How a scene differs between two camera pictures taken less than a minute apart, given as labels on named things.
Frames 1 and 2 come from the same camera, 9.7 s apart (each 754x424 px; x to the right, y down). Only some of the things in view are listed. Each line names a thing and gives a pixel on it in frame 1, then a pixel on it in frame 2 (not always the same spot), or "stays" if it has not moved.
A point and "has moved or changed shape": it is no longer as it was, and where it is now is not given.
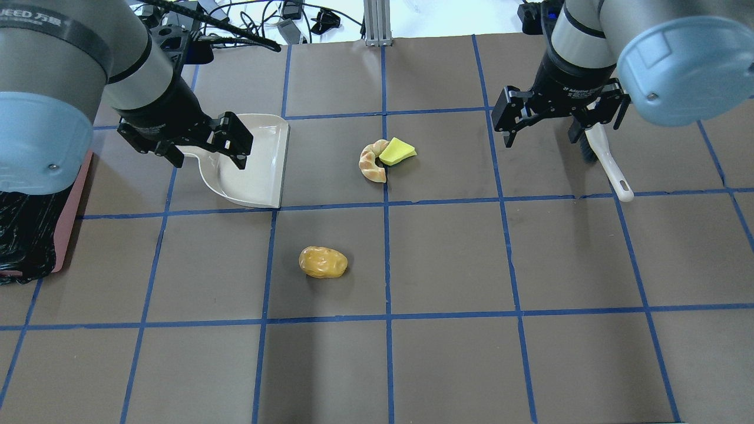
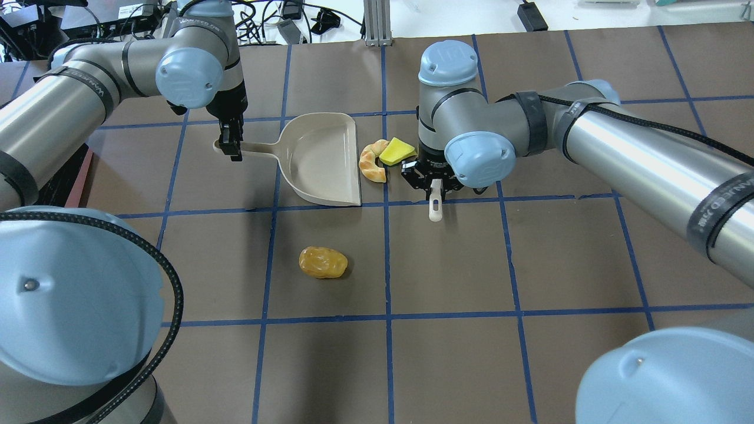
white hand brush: [594, 146] has moved or changed shape
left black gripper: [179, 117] -> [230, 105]
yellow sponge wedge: [396, 151] stays
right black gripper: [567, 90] -> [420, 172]
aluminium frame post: [377, 18] stays
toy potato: [323, 262] stays
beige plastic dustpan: [261, 184] -> [318, 153]
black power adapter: [290, 31] stays
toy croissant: [367, 161] stays
